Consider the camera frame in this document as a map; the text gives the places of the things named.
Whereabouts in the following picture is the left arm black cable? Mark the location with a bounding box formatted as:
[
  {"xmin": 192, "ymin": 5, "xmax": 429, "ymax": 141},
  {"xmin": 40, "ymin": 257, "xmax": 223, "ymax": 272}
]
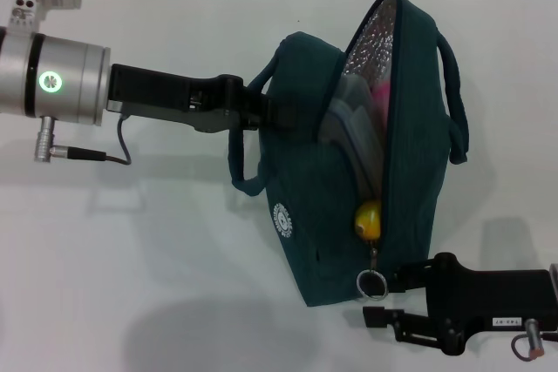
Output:
[{"xmin": 54, "ymin": 112, "xmax": 133, "ymax": 167}]

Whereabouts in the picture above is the dark teal insulated lunch bag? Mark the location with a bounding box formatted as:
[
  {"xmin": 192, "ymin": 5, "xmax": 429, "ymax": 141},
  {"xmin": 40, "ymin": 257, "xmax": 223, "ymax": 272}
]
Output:
[{"xmin": 228, "ymin": 0, "xmax": 471, "ymax": 308}]

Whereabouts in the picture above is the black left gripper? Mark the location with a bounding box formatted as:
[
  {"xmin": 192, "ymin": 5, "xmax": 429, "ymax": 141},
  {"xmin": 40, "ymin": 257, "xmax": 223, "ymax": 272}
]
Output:
[{"xmin": 106, "ymin": 63, "xmax": 306, "ymax": 133}]

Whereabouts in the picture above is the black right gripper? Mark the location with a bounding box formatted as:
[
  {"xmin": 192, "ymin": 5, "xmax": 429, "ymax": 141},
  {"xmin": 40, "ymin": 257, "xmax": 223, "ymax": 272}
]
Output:
[{"xmin": 362, "ymin": 252, "xmax": 558, "ymax": 355}]

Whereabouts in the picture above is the pink toy peach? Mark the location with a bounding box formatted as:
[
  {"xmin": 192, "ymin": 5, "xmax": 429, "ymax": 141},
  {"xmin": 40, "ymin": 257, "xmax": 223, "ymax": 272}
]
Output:
[{"xmin": 370, "ymin": 82, "xmax": 392, "ymax": 129}]

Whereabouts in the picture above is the yellow banana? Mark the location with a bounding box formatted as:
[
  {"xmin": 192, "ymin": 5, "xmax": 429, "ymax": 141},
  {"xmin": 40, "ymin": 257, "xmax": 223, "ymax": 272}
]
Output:
[{"xmin": 353, "ymin": 200, "xmax": 383, "ymax": 241}]

